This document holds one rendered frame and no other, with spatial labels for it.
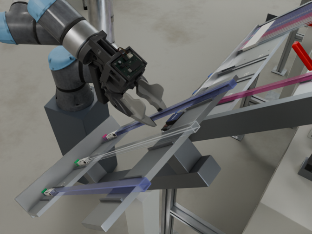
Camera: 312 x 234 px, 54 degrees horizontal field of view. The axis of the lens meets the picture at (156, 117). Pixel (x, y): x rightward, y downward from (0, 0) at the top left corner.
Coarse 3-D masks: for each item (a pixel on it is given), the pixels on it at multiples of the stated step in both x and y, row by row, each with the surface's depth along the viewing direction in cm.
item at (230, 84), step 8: (232, 80) 48; (216, 88) 49; (224, 88) 48; (232, 88) 47; (200, 96) 53; (208, 96) 52; (176, 104) 59; (184, 104) 57; (192, 104) 55; (160, 112) 64; (168, 112) 62; (128, 128) 76; (104, 136) 88
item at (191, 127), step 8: (176, 128) 45; (184, 128) 42; (192, 128) 41; (152, 136) 50; (160, 136) 47; (168, 136) 46; (176, 136) 45; (128, 144) 58; (136, 144) 54; (144, 144) 52; (152, 144) 50; (104, 152) 67; (112, 152) 63; (120, 152) 60; (88, 160) 75; (96, 160) 71
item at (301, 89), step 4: (308, 80) 65; (300, 84) 66; (304, 84) 65; (308, 84) 64; (300, 88) 65; (304, 88) 64; (308, 88) 63; (296, 92) 64; (300, 92) 63; (304, 92) 62
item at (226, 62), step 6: (252, 30) 125; (246, 36) 123; (240, 42) 120; (234, 54) 115; (228, 60) 113; (222, 66) 110; (216, 72) 108; (210, 78) 105; (216, 78) 107; (204, 84) 103; (210, 84) 105; (198, 90) 101; (204, 90) 103; (192, 96) 100
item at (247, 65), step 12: (252, 48) 112; (264, 48) 103; (276, 48) 98; (240, 60) 108; (252, 60) 99; (264, 60) 93; (228, 72) 105; (240, 72) 97; (252, 72) 91; (240, 84) 88; (216, 108) 84; (228, 108) 79
